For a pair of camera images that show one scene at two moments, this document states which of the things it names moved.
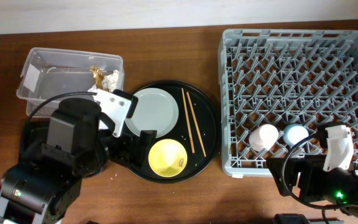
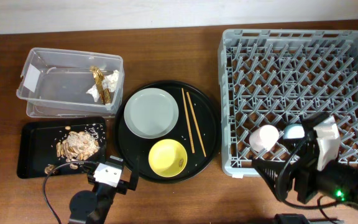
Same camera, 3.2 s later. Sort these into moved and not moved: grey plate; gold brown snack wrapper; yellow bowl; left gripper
Moved: left gripper
Not moved: grey plate; gold brown snack wrapper; yellow bowl
